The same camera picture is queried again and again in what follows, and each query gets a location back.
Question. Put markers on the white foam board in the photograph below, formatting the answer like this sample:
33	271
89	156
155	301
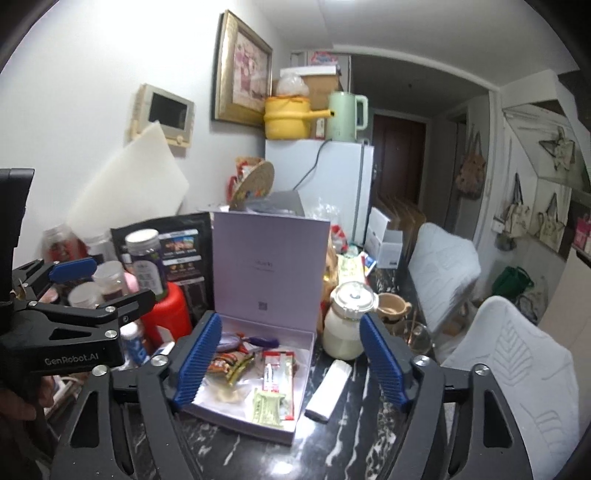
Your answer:
142	182

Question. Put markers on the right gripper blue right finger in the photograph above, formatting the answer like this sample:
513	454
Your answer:
390	360

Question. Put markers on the light green paper packet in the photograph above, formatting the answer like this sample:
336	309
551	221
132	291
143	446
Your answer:
270	408

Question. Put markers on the yellow enamel pot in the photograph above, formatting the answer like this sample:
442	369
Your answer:
290	117

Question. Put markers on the beige wall intercom panel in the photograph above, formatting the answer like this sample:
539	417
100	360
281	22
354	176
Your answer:
175	115

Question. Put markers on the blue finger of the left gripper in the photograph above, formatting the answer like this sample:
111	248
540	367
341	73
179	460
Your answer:
45	320
73	270

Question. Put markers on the gold framed picture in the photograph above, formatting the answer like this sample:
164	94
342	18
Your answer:
242	75

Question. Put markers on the white ceramic lidded jar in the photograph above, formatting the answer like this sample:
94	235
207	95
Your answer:
349	302

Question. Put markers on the white rolled tissue pack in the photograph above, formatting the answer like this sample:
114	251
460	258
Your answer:
326	397

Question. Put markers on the near light blue chair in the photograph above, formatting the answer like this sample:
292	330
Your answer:
536	375

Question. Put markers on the red white snack packet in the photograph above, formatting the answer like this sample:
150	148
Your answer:
278	377

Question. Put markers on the clear jar brown contents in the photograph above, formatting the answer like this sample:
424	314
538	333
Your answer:
110	279

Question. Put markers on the white open cardboard box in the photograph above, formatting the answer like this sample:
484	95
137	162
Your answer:
384	245

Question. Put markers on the brown cereal snack packet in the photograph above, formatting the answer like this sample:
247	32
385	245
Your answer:
230	366

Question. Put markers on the blue white tube bottle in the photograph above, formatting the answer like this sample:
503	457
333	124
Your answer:
133	340

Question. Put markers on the dark lidded jar with label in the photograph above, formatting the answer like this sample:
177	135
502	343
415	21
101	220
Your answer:
144	249

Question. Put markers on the beige small pitcher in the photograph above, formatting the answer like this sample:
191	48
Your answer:
392	308

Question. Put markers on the open lavender gift box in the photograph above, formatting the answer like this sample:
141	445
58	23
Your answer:
267	282

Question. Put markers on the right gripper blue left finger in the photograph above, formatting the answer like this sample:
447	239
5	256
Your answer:
193	356

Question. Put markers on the light blue chair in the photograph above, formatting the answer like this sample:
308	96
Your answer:
536	375
444	269

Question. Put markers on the far light blue chair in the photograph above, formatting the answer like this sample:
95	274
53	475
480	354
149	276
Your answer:
444	269

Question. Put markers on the red plastic stool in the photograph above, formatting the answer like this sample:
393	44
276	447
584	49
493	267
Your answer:
169	319

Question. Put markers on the clear drinking glass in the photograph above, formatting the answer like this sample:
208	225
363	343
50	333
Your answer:
416	335

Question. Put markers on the clear plastic packet in box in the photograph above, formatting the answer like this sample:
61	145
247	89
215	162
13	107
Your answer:
220	391

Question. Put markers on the green electric kettle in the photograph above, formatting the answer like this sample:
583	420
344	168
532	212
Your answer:
351	115

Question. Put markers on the hanging brown bag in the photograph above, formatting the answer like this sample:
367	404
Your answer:
471	178

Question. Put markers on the black labelled food bag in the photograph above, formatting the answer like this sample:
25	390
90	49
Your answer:
186	252

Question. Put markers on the white mini fridge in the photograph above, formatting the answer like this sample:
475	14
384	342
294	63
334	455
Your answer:
336	173

